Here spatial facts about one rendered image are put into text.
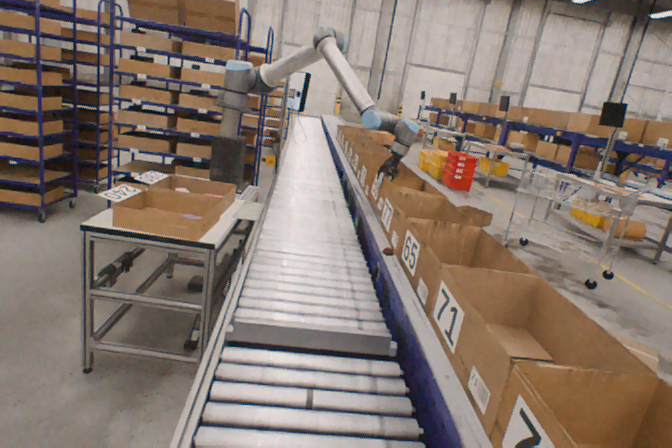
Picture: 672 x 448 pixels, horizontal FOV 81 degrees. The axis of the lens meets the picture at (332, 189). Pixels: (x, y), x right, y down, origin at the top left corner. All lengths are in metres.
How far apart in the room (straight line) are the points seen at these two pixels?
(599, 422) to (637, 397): 0.08
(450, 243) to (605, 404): 0.78
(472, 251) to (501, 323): 0.40
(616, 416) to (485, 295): 0.40
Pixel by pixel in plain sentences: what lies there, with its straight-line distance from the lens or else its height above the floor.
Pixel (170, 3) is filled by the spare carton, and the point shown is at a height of 1.90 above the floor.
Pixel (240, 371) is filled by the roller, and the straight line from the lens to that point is 1.12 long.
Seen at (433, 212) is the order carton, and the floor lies 0.97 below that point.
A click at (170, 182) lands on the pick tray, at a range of 2.44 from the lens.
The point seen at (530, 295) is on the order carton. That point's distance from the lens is 1.28.
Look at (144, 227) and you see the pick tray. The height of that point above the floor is 0.77.
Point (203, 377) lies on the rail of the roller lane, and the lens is 1.12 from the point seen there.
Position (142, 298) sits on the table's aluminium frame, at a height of 0.44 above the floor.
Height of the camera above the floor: 1.46
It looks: 14 degrees down
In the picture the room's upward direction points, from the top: 9 degrees clockwise
